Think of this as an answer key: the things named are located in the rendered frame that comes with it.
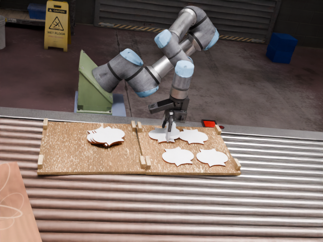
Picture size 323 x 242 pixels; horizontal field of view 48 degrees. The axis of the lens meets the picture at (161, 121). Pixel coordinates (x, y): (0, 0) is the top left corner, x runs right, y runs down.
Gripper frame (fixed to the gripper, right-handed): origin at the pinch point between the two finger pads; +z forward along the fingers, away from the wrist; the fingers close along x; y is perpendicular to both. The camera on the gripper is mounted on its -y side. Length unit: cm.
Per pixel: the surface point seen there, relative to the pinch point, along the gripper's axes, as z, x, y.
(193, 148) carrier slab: 1.1, -8.9, 12.3
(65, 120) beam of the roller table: 5.4, 14.0, -44.3
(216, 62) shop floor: 88, 340, 161
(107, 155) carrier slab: 2.6, -15.6, -26.2
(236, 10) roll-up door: 34, 454, 220
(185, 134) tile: 0.3, 1.4, 10.9
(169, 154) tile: 0.7, -14.7, 0.0
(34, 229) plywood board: -7, -63, -50
